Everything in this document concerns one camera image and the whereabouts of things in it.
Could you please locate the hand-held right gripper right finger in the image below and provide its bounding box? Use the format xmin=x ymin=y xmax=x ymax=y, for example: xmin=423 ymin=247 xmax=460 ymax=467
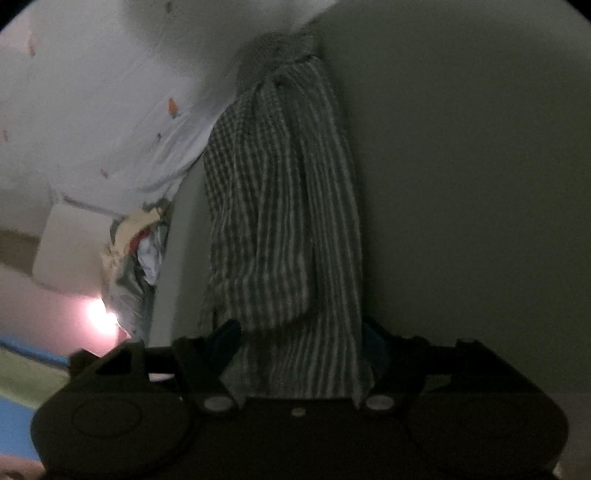
xmin=361 ymin=322 xmax=542 ymax=417

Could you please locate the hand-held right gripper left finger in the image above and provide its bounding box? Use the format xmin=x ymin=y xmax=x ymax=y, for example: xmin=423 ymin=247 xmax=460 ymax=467
xmin=59 ymin=319 xmax=242 ymax=417

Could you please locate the checked shirt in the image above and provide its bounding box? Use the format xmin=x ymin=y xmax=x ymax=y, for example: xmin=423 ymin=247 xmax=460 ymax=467
xmin=198 ymin=31 xmax=378 ymax=411

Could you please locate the grey cloth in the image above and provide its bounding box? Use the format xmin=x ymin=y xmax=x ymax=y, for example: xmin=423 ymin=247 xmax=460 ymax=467
xmin=107 ymin=267 xmax=157 ymax=343

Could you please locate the white board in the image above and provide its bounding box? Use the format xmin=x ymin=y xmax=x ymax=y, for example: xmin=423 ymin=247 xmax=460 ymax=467
xmin=31 ymin=203 xmax=117 ymax=297

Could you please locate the light blue cloth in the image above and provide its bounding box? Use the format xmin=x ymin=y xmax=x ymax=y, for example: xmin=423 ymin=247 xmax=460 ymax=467
xmin=135 ymin=226 xmax=168 ymax=286

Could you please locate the green cloth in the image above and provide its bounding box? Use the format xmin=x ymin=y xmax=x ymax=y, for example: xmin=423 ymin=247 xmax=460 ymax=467
xmin=0 ymin=347 xmax=71 ymax=409

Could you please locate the blue mat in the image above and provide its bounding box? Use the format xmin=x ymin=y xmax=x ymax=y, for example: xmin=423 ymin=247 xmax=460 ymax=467
xmin=0 ymin=336 xmax=71 ymax=462

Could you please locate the white carrot print sheet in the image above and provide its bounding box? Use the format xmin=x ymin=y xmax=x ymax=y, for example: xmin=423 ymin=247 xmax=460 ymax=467
xmin=0 ymin=0 xmax=345 ymax=219

